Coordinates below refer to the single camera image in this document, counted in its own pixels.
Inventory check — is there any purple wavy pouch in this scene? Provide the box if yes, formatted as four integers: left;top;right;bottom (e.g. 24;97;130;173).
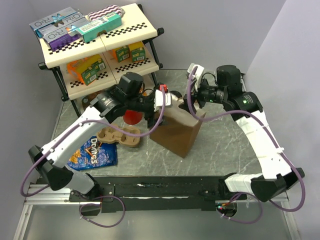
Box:
87;4;126;22

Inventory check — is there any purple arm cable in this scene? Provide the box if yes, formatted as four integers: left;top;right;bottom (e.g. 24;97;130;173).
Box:
19;89;167;228
186;67;306;223

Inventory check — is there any teal foil box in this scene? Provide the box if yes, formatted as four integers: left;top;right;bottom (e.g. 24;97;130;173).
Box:
76;12;122;43

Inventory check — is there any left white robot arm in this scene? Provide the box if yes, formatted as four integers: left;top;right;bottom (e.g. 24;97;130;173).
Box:
29;72;166;201

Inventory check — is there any cream checkered shelf rack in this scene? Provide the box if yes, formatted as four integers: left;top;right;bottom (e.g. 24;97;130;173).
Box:
38;3;165;116

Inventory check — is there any purple RO foil box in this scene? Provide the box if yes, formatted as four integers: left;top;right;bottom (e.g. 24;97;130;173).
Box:
43;26;80;51

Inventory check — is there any silver RO foil box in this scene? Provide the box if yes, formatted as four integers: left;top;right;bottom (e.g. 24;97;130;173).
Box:
29;7;84;38

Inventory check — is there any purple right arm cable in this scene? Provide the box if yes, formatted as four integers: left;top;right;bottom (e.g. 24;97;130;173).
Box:
186;67;306;223

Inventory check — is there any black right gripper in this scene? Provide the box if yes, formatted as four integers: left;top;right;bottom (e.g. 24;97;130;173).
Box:
178;75;228;116

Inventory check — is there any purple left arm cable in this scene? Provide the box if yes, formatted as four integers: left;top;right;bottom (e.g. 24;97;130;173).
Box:
19;89;167;228

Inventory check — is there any brown snack bag lower shelf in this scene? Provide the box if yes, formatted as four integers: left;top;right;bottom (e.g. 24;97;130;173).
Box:
81;92;99;110

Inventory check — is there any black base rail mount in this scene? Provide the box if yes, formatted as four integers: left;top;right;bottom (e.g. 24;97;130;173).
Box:
68;176;238;213

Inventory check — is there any red ribbed plastic cup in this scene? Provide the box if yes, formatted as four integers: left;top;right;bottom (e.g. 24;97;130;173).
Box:
123;110;143;125

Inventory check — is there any brown paper takeout bag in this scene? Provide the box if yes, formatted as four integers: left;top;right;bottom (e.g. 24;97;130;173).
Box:
149;95;202;158

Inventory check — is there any green orange snack box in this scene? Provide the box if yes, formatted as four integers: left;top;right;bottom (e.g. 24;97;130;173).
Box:
85;57;106;73
80;66;100;86

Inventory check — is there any blue Doritos chip bag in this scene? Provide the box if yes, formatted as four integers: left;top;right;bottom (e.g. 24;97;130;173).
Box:
67;136;118;171

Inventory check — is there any brown pulp cup carrier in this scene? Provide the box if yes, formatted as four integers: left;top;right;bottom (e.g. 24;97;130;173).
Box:
96;126;140;148

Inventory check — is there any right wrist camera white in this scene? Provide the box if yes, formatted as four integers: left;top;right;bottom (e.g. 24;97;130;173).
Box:
187;63;205;84

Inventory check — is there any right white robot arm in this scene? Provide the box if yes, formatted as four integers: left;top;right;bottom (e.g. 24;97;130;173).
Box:
180;63;305;202

